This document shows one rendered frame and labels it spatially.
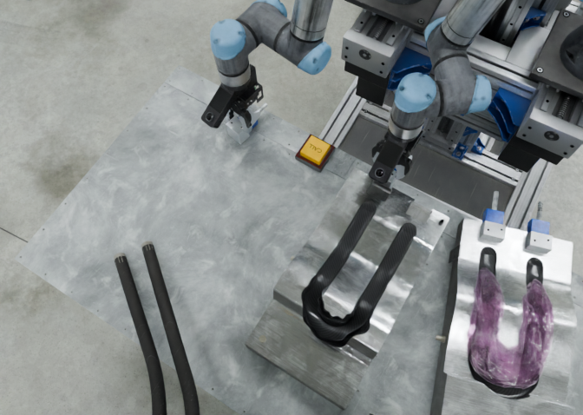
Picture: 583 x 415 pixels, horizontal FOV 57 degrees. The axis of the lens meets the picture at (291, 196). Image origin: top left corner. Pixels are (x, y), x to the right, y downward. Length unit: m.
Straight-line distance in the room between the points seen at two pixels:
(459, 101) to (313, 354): 0.62
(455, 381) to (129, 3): 2.41
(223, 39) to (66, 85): 1.71
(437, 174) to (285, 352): 1.14
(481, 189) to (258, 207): 1.04
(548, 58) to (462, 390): 0.79
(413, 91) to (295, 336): 0.59
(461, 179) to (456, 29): 1.07
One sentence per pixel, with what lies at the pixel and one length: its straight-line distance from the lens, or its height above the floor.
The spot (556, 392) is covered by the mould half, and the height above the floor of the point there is 0.87.
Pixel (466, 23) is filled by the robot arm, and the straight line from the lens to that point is 1.15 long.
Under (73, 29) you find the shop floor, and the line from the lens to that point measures 2.99.
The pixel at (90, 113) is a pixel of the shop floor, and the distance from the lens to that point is 2.66.
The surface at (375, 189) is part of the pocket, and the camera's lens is 1.35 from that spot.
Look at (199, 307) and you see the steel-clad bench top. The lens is 1.34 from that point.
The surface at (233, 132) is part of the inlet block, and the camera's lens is 1.45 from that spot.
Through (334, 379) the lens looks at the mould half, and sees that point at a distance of 1.23.
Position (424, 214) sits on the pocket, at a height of 0.86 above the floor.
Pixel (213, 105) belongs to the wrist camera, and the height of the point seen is 0.99.
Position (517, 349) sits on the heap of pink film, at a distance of 1.30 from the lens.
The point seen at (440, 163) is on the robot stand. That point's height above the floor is 0.21.
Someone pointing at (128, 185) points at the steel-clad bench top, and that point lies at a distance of 1.49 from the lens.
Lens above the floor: 2.09
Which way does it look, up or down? 66 degrees down
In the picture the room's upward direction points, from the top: 3 degrees counter-clockwise
